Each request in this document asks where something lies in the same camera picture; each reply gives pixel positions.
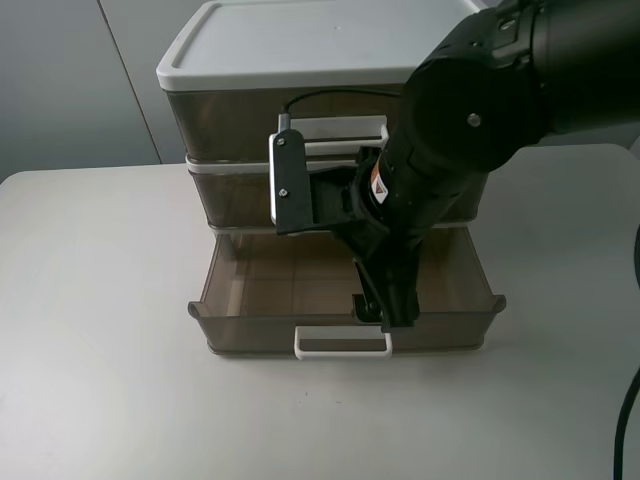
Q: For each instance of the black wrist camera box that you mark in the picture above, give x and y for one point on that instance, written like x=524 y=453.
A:
x=290 y=189

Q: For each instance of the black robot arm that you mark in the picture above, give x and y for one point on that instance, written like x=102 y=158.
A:
x=501 y=80

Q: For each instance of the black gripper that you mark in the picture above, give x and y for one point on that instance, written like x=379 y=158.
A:
x=377 y=208

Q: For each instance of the smoky drawer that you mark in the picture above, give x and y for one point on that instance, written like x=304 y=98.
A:
x=293 y=296
x=241 y=201
x=234 y=125

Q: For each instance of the white drawer cabinet frame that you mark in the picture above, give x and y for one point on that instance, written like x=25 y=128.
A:
x=366 y=47

